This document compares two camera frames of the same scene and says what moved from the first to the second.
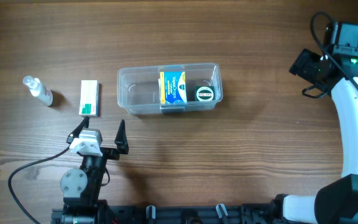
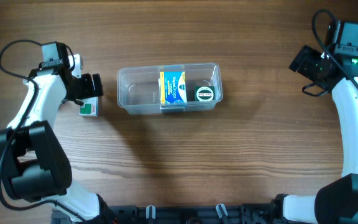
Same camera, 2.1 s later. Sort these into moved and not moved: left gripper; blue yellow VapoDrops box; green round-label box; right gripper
Moved: left gripper
Not moved: blue yellow VapoDrops box; right gripper; green round-label box
